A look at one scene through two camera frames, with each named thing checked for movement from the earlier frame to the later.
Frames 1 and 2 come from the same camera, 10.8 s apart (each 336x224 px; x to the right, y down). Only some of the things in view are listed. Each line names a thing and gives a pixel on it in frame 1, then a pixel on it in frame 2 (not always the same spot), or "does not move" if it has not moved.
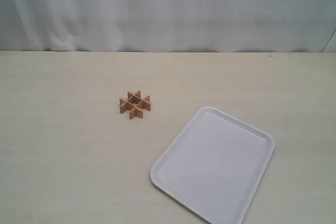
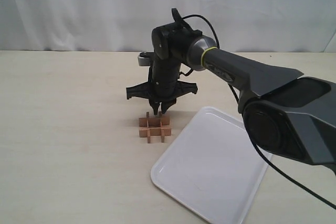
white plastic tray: (216, 167) does not move
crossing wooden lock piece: (135, 112) to (162, 130)
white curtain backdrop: (167, 12) does not move
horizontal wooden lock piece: (125, 106) to (145, 131)
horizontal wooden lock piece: (137, 100) to (155, 122)
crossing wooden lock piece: (130, 95) to (148, 132)
